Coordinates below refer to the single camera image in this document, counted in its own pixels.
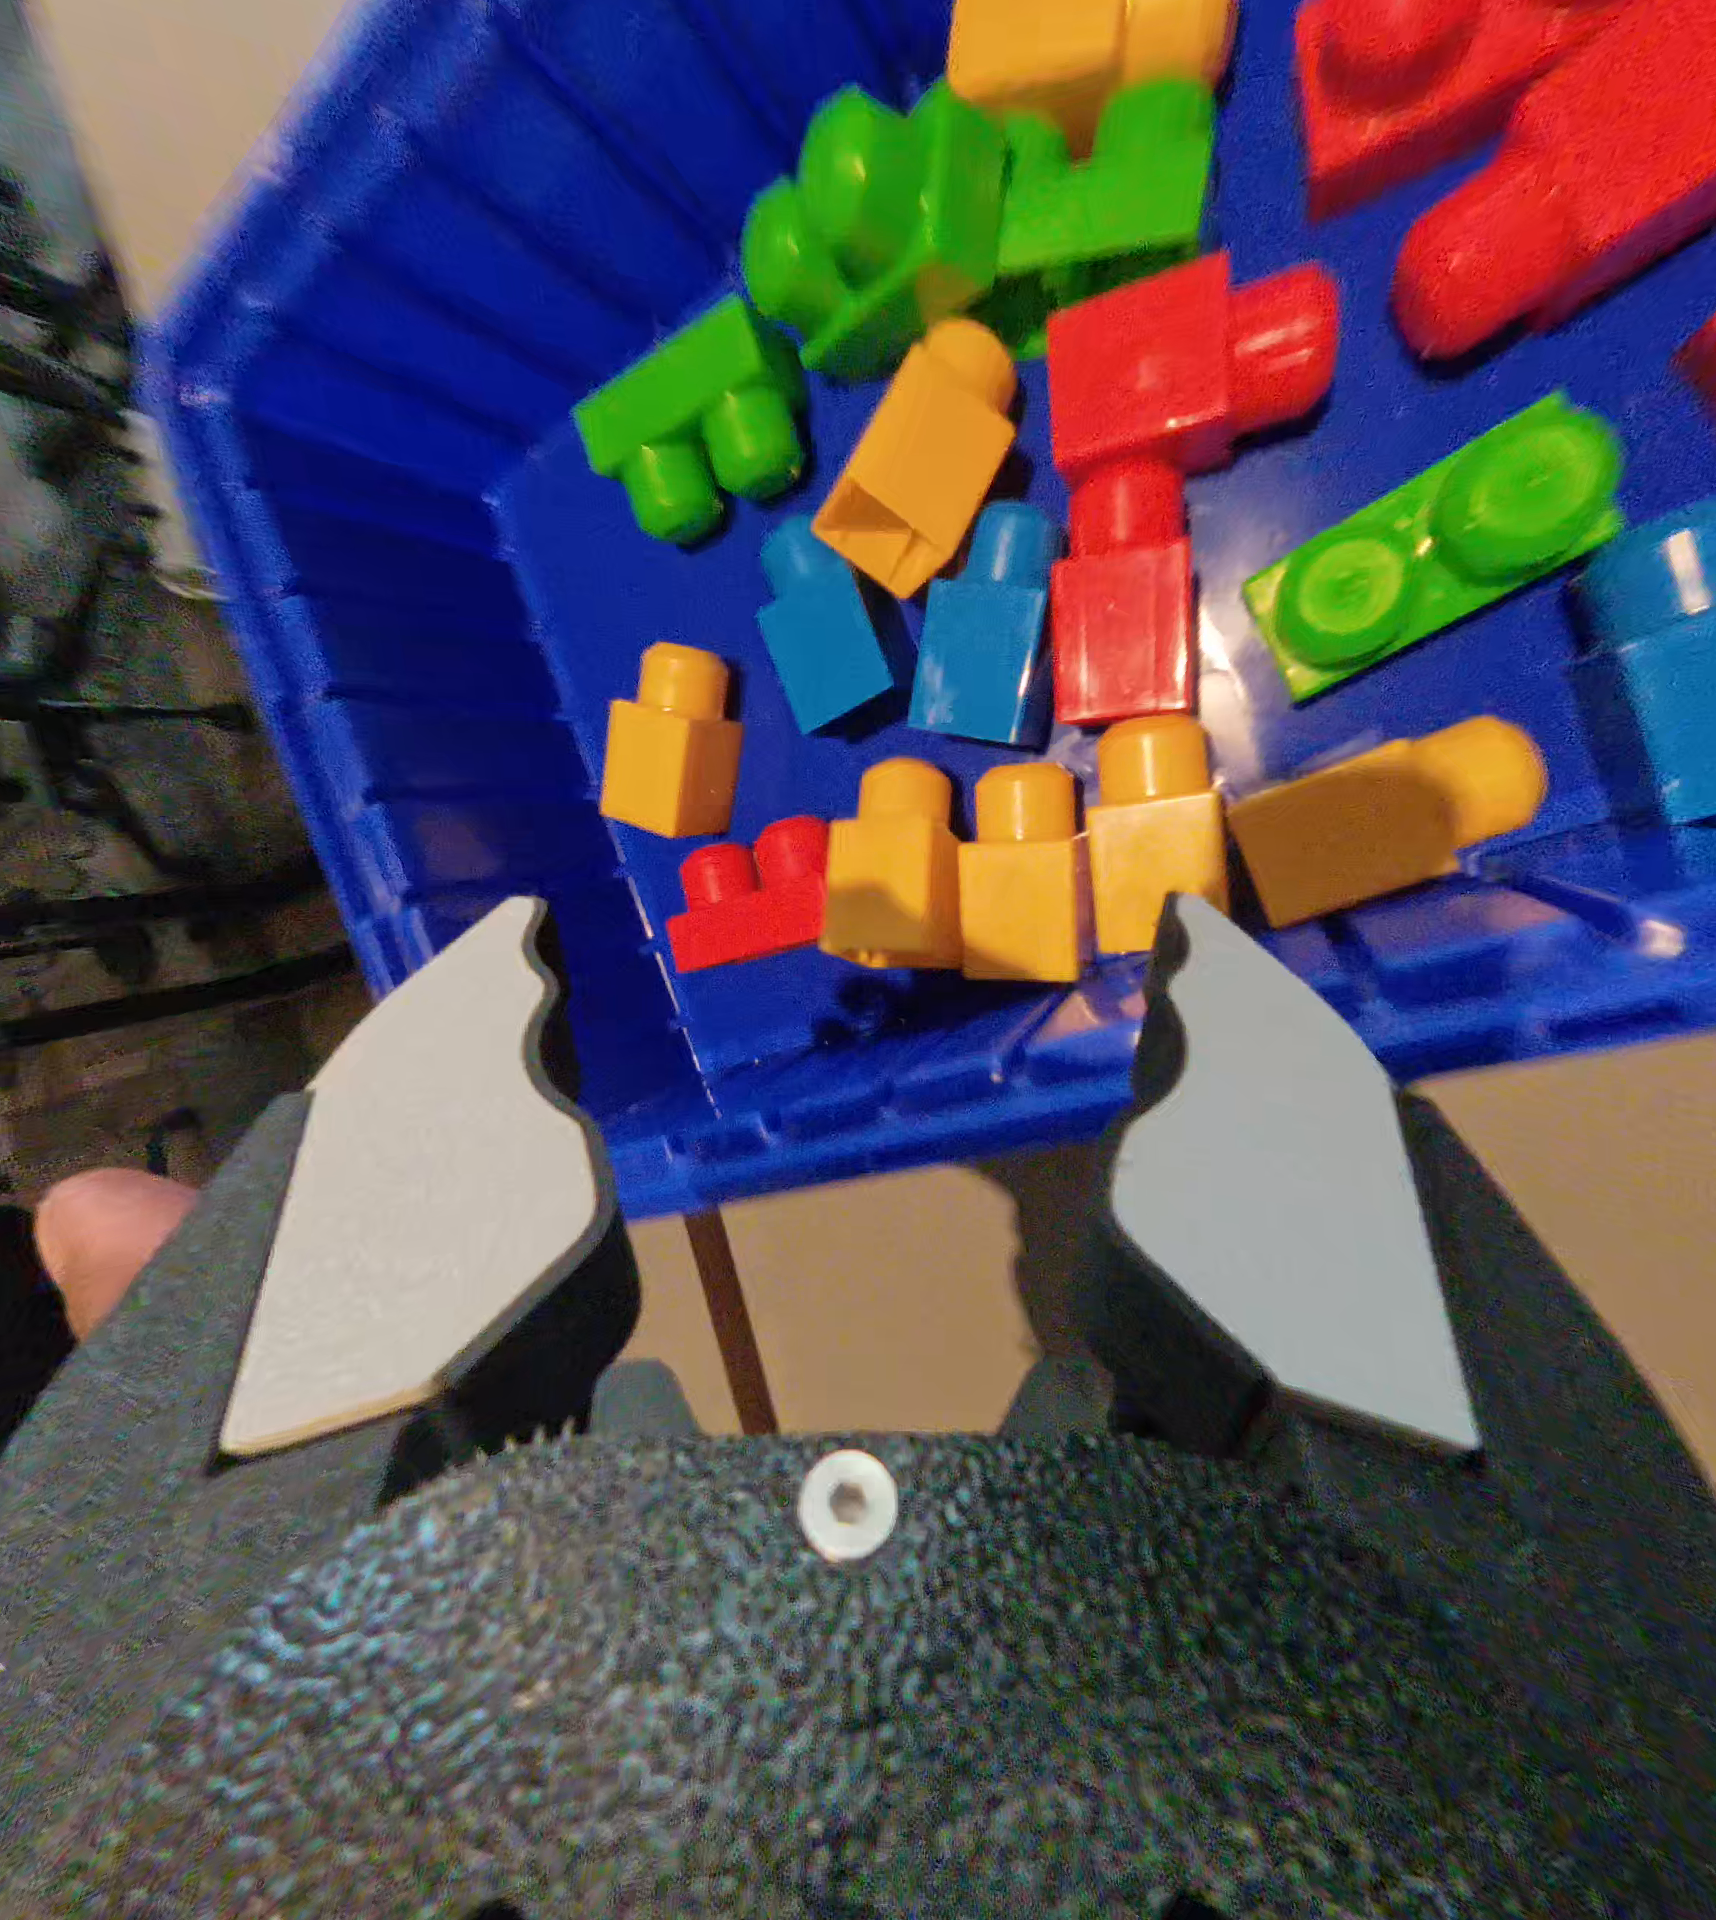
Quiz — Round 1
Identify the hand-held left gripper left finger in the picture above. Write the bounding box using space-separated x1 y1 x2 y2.
216 895 641 1461

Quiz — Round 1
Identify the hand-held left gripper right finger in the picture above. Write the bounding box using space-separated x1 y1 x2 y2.
1096 890 1487 1462

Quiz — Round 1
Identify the blue plastic bin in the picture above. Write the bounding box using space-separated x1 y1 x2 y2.
130 0 1716 1216

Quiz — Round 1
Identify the pile of mega blocks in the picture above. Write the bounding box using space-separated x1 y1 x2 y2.
570 0 1716 984

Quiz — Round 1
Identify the person's left hand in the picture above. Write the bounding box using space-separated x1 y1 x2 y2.
33 1168 203 1344

